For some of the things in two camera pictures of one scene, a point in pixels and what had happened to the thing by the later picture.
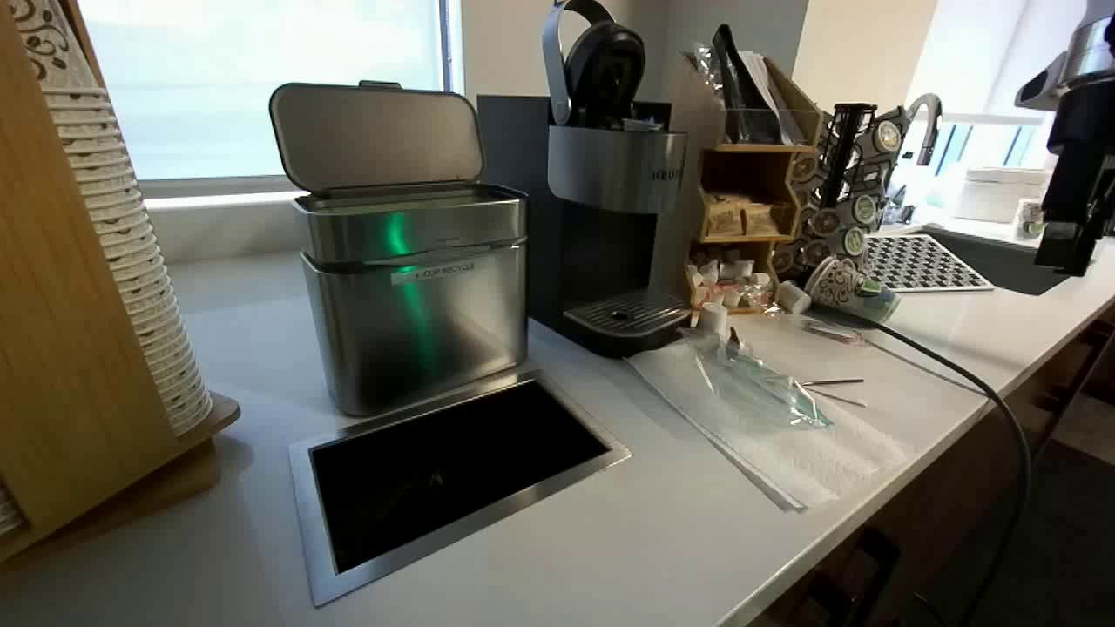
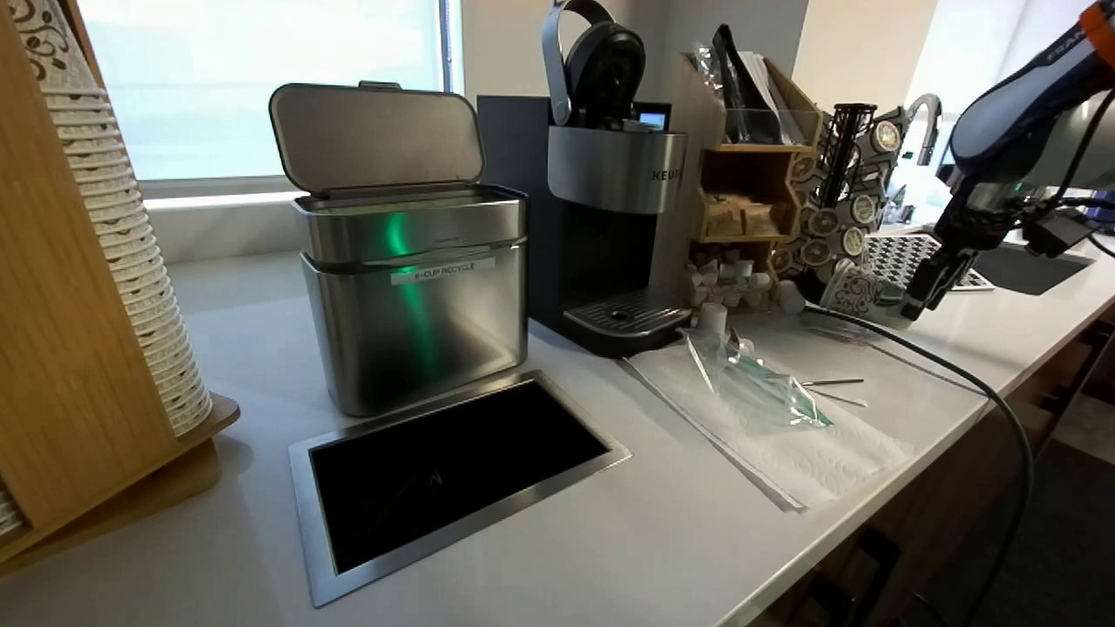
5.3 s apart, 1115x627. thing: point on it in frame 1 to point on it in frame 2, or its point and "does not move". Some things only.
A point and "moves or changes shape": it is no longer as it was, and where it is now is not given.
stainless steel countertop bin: (416, 272) does not move
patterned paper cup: (833, 280) moves or changes shape
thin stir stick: (838, 383) does not move
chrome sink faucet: (937, 111) does not move
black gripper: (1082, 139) to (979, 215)
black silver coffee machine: (608, 188) does not move
